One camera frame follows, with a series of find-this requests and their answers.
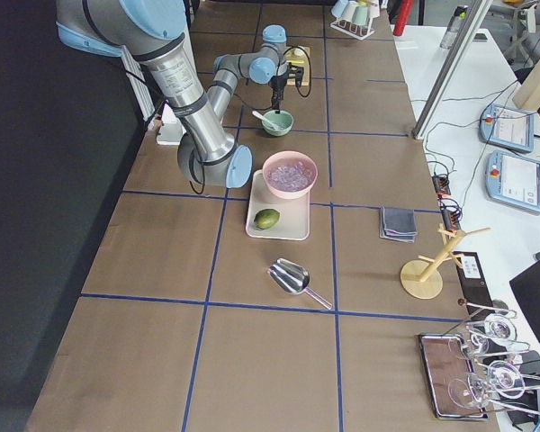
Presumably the lower teach pendant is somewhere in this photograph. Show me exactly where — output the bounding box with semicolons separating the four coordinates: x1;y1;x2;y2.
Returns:
485;150;540;214

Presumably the drink bottle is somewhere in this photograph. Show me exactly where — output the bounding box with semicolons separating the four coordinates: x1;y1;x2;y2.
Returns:
439;4;468;50

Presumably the metal ice scoop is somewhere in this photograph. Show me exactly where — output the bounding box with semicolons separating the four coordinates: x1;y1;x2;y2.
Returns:
267;257;333;311

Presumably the grey folded cloth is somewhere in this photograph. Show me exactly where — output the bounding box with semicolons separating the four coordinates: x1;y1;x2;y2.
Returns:
379;207;418;243

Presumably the aluminium frame post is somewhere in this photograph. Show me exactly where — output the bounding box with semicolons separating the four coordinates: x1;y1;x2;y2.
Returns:
411;0;492;140

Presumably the black camera cable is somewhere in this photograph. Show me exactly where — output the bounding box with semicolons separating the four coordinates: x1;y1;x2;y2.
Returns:
229;44;314;116

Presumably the upper teach pendant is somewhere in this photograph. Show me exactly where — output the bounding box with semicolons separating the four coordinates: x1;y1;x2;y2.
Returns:
479;103;534;154

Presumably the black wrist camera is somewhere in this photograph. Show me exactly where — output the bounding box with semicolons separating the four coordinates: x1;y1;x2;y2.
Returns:
287;62;304;88

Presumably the white plastic spoon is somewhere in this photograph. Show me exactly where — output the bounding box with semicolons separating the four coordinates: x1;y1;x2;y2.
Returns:
252;110;280;131

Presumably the pink bowl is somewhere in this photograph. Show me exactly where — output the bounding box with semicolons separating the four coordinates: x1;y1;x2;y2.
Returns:
262;150;318;200

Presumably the green ceramic bowl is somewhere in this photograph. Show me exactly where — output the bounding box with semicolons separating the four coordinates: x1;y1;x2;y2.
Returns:
263;110;293;137

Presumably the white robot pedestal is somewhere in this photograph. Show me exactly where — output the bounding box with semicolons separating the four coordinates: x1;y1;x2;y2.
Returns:
157;103;185;146

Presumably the bamboo cutting board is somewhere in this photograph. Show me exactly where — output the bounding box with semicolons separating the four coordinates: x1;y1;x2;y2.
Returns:
285;46;311;86

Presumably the wine glass rack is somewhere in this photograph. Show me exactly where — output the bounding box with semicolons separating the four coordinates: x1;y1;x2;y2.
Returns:
447;298;540;426

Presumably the cream plastic tray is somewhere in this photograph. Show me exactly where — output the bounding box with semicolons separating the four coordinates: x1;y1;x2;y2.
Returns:
246;170;311;240

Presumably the metal tray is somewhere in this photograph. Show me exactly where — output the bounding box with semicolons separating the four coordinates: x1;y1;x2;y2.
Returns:
418;333;489;421

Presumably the green avocado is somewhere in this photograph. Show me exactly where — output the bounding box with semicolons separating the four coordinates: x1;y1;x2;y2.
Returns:
254;208;281;230

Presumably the teach pendant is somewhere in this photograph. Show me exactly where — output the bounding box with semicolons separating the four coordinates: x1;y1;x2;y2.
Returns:
479;103;534;154
485;150;540;214

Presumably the wooden mug tree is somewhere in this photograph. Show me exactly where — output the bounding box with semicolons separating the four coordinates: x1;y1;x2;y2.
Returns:
400;223;491;300

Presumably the pile of ice cubes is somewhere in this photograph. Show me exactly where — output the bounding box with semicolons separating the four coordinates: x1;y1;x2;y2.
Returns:
268;162;313;192

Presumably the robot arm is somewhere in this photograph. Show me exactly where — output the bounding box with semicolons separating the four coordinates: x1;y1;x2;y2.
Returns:
56;0;289;188

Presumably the cup rack with cups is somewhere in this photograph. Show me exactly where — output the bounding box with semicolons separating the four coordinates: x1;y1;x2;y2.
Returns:
329;0;381;41

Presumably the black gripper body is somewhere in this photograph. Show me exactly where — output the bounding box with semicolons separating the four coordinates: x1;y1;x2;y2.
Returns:
269;62;291;106

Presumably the red cylinder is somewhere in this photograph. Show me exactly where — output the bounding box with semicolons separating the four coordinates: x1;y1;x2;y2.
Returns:
393;0;415;37

